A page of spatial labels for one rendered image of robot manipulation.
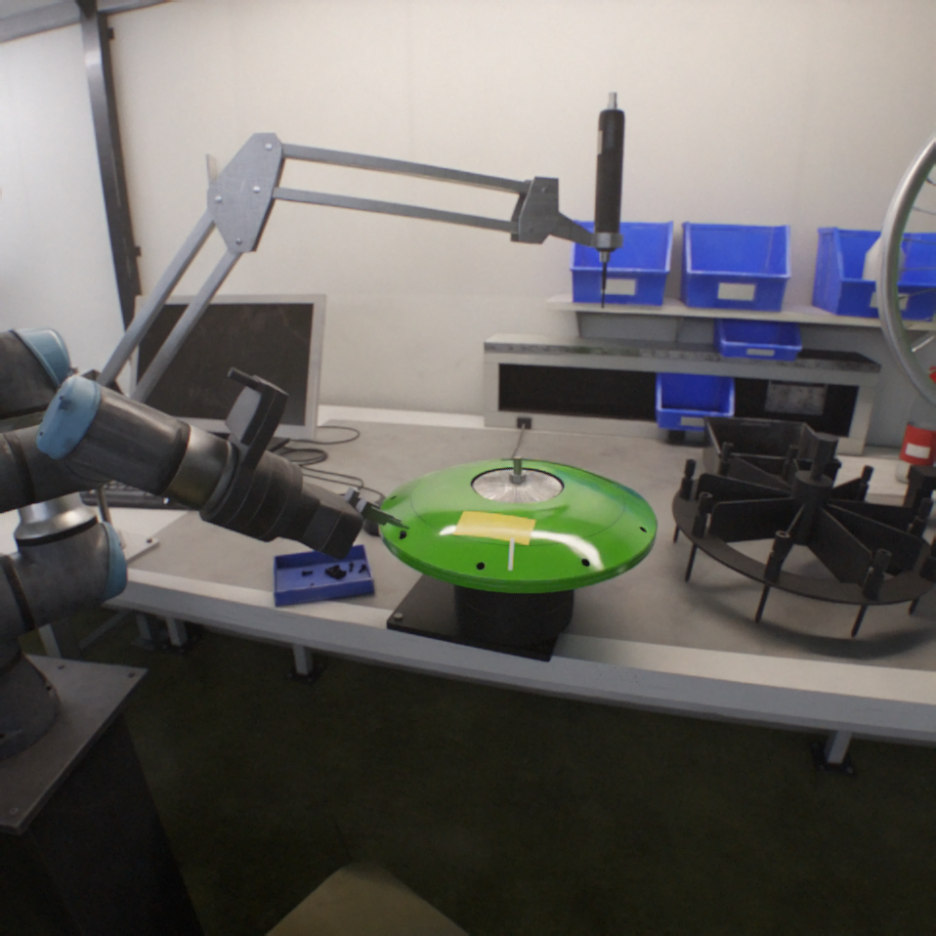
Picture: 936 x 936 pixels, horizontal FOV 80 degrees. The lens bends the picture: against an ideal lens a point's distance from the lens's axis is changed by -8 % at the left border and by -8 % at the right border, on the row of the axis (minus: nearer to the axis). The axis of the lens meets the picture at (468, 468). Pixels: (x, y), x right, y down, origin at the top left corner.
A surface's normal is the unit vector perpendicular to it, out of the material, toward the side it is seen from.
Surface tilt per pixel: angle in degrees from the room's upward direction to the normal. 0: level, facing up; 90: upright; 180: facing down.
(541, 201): 90
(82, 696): 0
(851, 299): 99
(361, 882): 0
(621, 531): 24
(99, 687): 0
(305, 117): 90
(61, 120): 90
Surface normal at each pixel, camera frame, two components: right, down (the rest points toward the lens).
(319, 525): 0.27, 0.15
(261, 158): 0.18, 0.36
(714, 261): -0.25, 0.35
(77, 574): 0.71, 0.09
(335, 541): 0.54, 0.30
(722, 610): 0.00, -0.93
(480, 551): -0.14, -0.72
